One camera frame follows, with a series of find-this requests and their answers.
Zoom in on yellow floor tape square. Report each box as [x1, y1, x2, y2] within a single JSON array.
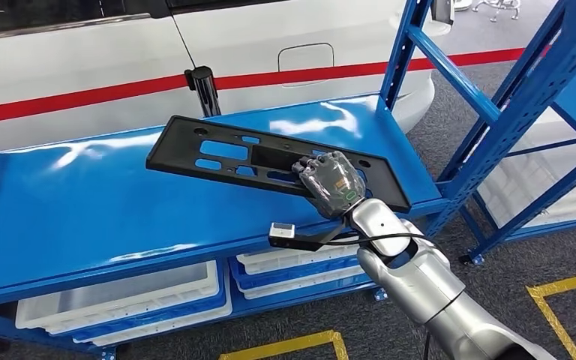
[[525, 268, 576, 360]]

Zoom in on black plastic plate bracket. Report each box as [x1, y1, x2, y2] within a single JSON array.
[[145, 115, 413, 214]]

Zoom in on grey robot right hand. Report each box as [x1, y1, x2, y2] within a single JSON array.
[[292, 150, 367, 221]]

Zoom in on chrome chair base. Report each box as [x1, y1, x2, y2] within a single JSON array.
[[472, 0, 521, 23]]

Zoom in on white car with red stripe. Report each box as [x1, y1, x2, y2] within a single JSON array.
[[0, 0, 455, 154]]

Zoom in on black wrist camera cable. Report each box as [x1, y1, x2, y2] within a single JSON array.
[[325, 232, 438, 360]]

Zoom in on black barrier post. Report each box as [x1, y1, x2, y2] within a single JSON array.
[[184, 65, 222, 119]]

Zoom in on white plastic crate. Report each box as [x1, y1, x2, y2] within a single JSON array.
[[514, 105, 576, 152], [235, 242, 361, 277], [237, 265, 370, 301], [14, 259, 221, 336], [476, 184, 576, 230], [486, 144, 576, 200], [73, 292, 234, 348]]

